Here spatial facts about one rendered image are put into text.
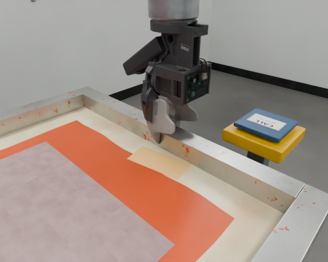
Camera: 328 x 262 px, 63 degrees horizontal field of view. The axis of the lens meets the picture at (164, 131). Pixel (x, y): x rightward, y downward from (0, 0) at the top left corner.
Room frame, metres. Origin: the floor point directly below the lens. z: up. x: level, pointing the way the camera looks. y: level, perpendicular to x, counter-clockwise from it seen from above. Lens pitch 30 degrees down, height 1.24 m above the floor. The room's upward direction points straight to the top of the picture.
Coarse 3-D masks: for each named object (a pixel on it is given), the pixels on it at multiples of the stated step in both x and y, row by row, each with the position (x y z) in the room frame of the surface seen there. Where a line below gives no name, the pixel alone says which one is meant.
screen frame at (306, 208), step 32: (64, 96) 0.59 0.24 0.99; (96, 96) 0.59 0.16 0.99; (0, 128) 0.46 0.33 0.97; (128, 128) 0.49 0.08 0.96; (192, 160) 0.37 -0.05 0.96; (224, 160) 0.33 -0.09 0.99; (256, 192) 0.29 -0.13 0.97; (288, 192) 0.26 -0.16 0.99; (320, 192) 0.26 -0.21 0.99; (288, 224) 0.21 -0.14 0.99; (320, 224) 0.21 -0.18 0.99; (256, 256) 0.17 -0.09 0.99; (288, 256) 0.17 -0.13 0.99
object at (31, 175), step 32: (64, 128) 0.49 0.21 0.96; (0, 160) 0.38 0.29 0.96; (32, 160) 0.38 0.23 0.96; (64, 160) 0.38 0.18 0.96; (96, 160) 0.38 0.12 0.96; (128, 160) 0.38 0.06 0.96; (0, 192) 0.30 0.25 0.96; (32, 192) 0.30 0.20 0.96; (64, 192) 0.30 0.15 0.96; (0, 224) 0.24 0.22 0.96
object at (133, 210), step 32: (96, 192) 0.30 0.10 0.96; (128, 192) 0.30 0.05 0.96; (160, 192) 0.30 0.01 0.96; (192, 192) 0.30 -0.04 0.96; (32, 224) 0.24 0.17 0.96; (64, 224) 0.24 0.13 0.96; (96, 224) 0.24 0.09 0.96; (128, 224) 0.24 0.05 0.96; (160, 224) 0.24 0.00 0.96; (192, 224) 0.24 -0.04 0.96; (224, 224) 0.24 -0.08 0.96; (0, 256) 0.19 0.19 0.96; (32, 256) 0.19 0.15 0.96; (64, 256) 0.19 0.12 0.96; (96, 256) 0.19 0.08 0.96; (128, 256) 0.19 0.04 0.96; (160, 256) 0.19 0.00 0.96; (192, 256) 0.19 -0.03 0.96
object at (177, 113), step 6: (168, 102) 0.45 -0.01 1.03; (174, 108) 0.45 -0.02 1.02; (180, 108) 0.45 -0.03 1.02; (186, 108) 0.44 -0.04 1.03; (174, 114) 0.45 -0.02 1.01; (180, 114) 0.45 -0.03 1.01; (186, 114) 0.44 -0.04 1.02; (192, 114) 0.43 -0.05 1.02; (174, 120) 0.45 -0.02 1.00; (180, 120) 0.45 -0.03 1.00; (186, 120) 0.44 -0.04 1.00; (192, 120) 0.43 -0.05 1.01
